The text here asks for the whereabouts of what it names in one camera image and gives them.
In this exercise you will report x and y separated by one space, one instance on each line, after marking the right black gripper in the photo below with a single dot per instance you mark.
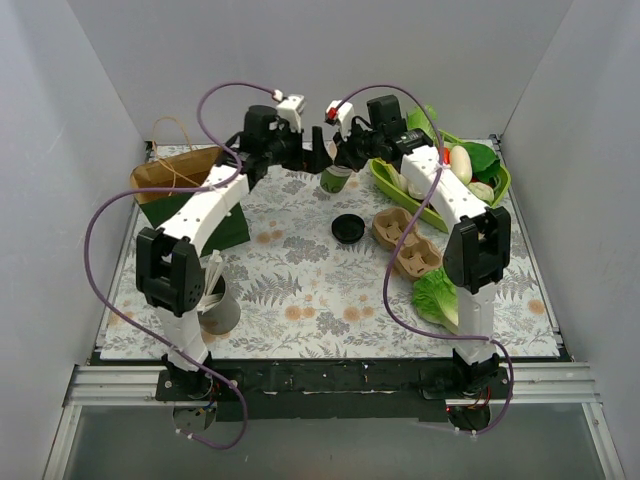
357 150

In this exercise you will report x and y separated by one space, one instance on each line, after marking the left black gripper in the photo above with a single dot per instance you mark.
304 156

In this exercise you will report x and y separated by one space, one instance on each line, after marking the green paper coffee cup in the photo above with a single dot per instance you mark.
334 177

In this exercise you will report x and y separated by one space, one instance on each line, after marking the green brown paper bag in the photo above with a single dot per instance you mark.
183 170

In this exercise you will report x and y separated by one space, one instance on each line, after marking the grey straw holder cup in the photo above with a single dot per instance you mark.
218 312

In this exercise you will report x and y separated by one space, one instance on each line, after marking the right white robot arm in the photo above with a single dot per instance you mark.
479 236

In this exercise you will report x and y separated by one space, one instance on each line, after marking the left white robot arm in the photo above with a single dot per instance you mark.
168 269

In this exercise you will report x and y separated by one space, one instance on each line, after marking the tall green napa cabbage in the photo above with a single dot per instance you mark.
422 122

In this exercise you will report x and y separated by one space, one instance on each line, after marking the white radish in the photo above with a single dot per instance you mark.
460 164

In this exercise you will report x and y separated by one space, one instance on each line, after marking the floral patterned table mat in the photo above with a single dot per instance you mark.
303 294

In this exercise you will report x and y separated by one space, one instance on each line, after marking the dark green leafy vegetable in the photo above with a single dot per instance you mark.
485 163

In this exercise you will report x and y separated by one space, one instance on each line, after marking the small white bok choy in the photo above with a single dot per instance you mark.
482 191

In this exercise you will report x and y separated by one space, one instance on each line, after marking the green lettuce on mat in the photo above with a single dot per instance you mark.
435 300

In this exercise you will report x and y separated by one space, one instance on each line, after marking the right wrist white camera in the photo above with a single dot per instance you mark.
340 113

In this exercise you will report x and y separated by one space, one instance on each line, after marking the wrist white camera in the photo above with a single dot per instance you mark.
290 109
340 113

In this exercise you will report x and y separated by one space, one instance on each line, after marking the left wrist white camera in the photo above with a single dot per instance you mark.
290 109

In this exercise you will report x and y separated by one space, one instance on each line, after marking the aluminium frame rail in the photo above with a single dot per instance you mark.
535 383

